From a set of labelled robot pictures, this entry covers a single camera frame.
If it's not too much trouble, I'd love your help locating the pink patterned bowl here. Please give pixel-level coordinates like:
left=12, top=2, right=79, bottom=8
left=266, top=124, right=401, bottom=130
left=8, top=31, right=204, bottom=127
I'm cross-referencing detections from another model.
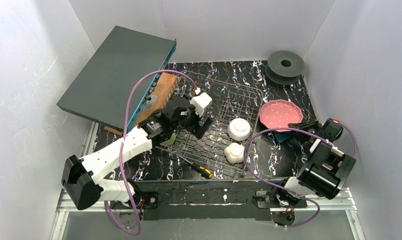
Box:
left=227, top=118, right=251, bottom=141

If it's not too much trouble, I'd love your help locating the pink polka dot plate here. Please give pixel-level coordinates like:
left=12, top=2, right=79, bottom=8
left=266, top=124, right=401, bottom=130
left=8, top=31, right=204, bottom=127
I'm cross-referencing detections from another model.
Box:
left=259, top=99, right=304, bottom=132

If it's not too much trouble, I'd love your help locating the white flower shaped bowl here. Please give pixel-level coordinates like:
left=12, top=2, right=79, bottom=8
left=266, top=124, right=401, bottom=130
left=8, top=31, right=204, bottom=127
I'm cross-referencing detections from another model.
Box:
left=224, top=142, right=245, bottom=164

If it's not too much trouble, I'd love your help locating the light green ceramic mug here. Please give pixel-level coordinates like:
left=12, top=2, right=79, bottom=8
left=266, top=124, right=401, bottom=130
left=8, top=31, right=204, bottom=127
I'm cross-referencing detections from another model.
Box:
left=161, top=131, right=176, bottom=146

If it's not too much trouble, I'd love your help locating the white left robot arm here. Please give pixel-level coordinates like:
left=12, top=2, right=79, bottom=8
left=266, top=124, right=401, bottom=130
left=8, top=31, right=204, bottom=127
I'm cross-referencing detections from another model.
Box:
left=61, top=92, right=212, bottom=211

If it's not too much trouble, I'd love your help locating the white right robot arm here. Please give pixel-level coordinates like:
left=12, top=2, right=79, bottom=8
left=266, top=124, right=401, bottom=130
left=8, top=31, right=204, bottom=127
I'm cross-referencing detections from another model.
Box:
left=253, top=118, right=356, bottom=211

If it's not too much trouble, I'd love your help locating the dark blue plate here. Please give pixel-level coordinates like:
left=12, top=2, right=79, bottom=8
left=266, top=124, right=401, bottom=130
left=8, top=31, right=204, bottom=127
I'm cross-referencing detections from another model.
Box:
left=274, top=131, right=292, bottom=143

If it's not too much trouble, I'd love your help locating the yellow black screwdriver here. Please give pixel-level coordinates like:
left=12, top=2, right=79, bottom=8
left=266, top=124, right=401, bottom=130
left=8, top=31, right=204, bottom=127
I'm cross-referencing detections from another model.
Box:
left=182, top=158, right=212, bottom=179

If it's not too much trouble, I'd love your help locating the black filament spool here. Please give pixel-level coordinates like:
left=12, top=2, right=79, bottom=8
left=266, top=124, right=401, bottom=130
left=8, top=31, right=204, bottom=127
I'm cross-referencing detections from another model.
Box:
left=265, top=50, right=305, bottom=86

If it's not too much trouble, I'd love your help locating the dark grey flat box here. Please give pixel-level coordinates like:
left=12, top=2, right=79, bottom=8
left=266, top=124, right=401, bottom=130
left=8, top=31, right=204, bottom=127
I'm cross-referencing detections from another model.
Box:
left=57, top=25, right=177, bottom=130

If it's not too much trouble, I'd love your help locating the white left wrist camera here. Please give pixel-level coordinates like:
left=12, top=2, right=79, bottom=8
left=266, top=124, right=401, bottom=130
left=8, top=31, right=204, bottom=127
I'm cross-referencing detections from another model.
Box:
left=190, top=87, right=212, bottom=117

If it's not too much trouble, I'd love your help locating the wooden board with bracket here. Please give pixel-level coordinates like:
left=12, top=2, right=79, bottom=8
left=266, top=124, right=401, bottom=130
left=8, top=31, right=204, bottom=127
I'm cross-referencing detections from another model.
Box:
left=104, top=72, right=181, bottom=137

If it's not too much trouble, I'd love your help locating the grey wire dish rack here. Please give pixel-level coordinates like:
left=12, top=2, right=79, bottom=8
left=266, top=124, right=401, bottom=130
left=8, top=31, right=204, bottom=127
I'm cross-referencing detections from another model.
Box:
left=153, top=70, right=263, bottom=179

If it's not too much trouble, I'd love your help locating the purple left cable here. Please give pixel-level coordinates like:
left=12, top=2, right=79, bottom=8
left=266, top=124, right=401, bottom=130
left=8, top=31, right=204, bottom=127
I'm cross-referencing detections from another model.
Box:
left=104, top=69, right=201, bottom=237

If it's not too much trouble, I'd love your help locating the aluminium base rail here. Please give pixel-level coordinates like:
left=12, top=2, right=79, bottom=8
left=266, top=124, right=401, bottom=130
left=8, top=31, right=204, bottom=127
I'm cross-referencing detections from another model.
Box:
left=63, top=119, right=355, bottom=228

